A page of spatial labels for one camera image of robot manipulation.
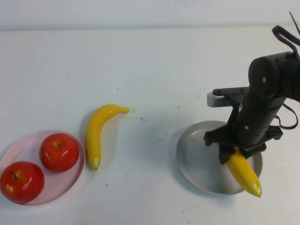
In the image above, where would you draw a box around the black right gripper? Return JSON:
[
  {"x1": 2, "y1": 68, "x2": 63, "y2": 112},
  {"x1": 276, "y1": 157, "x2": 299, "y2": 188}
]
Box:
[{"x1": 203, "y1": 121, "x2": 284, "y2": 166}]

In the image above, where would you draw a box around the yellow long banana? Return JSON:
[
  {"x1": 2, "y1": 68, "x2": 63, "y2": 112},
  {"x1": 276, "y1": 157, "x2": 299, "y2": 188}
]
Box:
[{"x1": 225, "y1": 147, "x2": 263, "y2": 198}]

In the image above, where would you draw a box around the yellow strongly curved banana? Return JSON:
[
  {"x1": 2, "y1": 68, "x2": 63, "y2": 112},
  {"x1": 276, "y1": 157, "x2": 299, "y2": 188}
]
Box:
[{"x1": 85, "y1": 104, "x2": 130, "y2": 171}]

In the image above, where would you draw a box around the red apple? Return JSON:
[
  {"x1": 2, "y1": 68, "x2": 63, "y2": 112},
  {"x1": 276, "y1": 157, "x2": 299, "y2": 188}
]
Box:
[
  {"x1": 0, "y1": 161, "x2": 45, "y2": 204},
  {"x1": 38, "y1": 133, "x2": 80, "y2": 173}
]

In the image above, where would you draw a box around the blue-grey round plate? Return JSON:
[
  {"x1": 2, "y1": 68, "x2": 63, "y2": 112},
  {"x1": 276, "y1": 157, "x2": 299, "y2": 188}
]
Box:
[{"x1": 175, "y1": 120, "x2": 263, "y2": 196}]

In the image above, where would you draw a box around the pink round plate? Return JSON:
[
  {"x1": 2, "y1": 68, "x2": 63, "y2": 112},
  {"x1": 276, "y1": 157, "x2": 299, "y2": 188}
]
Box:
[{"x1": 0, "y1": 130, "x2": 86, "y2": 207}]

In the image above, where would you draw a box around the black zip tie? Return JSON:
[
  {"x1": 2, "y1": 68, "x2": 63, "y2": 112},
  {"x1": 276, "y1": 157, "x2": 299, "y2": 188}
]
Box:
[{"x1": 289, "y1": 11, "x2": 300, "y2": 36}]

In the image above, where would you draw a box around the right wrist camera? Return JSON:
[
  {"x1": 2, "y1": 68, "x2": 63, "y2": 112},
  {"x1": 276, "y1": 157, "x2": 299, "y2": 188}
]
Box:
[{"x1": 206, "y1": 87, "x2": 249, "y2": 108}]

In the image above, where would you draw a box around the black right arm loop cable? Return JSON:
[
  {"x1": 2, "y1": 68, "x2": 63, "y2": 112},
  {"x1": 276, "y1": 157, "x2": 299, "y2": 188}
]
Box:
[{"x1": 271, "y1": 25, "x2": 300, "y2": 58}]

